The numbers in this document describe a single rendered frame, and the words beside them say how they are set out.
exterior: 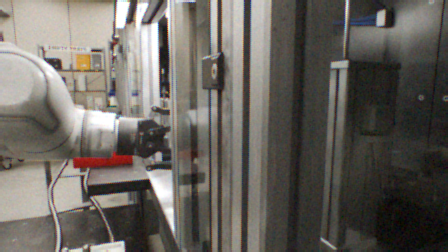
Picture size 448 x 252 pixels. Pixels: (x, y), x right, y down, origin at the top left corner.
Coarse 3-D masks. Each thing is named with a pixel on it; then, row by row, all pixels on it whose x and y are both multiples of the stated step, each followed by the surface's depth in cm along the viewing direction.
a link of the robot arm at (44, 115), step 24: (0, 48) 31; (0, 72) 30; (24, 72) 31; (48, 72) 33; (0, 96) 29; (24, 96) 30; (48, 96) 32; (0, 120) 30; (24, 120) 31; (48, 120) 34; (72, 120) 41; (24, 144) 35; (48, 144) 39
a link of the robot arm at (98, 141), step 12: (84, 120) 50; (96, 120) 51; (108, 120) 52; (84, 132) 49; (96, 132) 50; (108, 132) 51; (84, 144) 50; (96, 144) 50; (108, 144) 51; (84, 156) 52; (96, 156) 52; (108, 156) 53
